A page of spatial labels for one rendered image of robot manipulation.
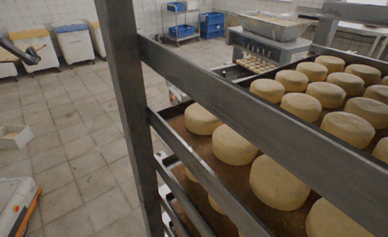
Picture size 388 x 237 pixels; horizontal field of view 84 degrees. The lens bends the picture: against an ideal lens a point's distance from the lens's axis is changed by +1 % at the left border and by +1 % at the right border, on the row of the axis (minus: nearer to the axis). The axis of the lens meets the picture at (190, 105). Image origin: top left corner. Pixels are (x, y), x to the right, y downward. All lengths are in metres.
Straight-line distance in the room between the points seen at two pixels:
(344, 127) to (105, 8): 0.28
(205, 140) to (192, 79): 0.11
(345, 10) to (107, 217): 1.92
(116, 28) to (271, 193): 0.20
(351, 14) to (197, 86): 0.42
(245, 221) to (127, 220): 1.80
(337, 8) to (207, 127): 0.39
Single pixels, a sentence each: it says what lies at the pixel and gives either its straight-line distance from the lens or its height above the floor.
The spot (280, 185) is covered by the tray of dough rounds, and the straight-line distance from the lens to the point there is 0.20.
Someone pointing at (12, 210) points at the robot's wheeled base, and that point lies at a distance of 2.05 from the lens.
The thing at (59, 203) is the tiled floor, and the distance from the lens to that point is 2.26.
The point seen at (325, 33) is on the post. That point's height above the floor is 1.54.
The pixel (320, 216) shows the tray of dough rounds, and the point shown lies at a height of 1.51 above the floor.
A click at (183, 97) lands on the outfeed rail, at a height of 0.89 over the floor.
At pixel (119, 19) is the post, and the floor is 1.62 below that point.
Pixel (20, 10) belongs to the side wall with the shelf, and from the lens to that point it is 5.11.
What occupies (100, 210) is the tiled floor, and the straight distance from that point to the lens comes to 2.07.
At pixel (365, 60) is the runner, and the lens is 0.54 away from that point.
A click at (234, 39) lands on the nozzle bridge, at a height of 1.08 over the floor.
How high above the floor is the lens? 1.66
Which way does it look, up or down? 33 degrees down
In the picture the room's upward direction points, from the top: straight up
